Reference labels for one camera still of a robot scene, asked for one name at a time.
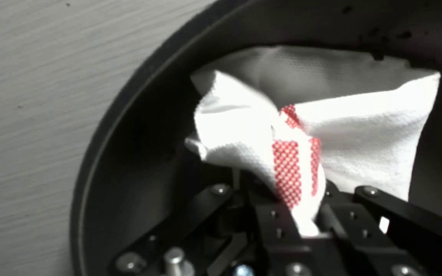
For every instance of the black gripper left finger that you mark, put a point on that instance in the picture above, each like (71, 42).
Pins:
(221, 231)

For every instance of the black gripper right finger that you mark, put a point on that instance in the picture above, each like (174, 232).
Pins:
(381, 235)

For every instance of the white towel red stripe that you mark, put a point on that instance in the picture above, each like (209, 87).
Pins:
(303, 117)

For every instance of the black frying pan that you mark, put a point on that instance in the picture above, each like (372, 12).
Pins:
(137, 168)

